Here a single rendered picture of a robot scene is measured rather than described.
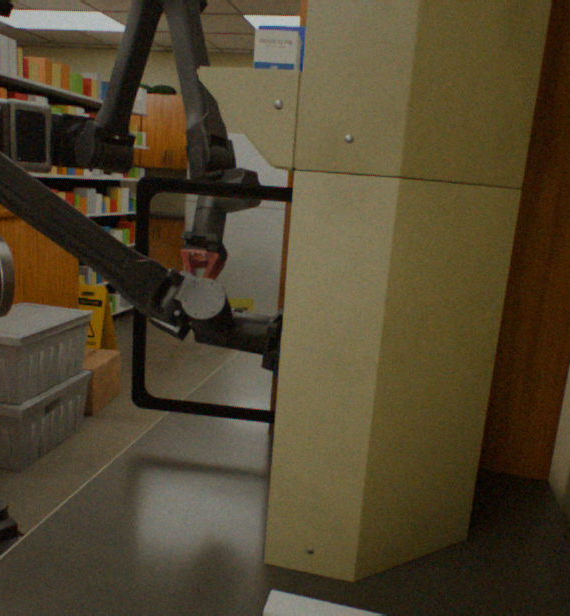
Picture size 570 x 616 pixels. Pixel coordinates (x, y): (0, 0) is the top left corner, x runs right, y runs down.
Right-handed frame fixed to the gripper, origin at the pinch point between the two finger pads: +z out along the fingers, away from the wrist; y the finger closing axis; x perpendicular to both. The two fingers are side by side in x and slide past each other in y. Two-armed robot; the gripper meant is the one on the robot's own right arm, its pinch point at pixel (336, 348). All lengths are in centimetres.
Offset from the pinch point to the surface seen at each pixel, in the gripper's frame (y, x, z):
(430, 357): -10.3, -4.0, 11.3
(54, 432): 174, 120, -137
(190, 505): -5.3, 25.2, -16.3
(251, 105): -14.7, -28.6, -12.6
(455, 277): -8.6, -13.5, 12.4
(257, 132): -14.7, -25.9, -11.6
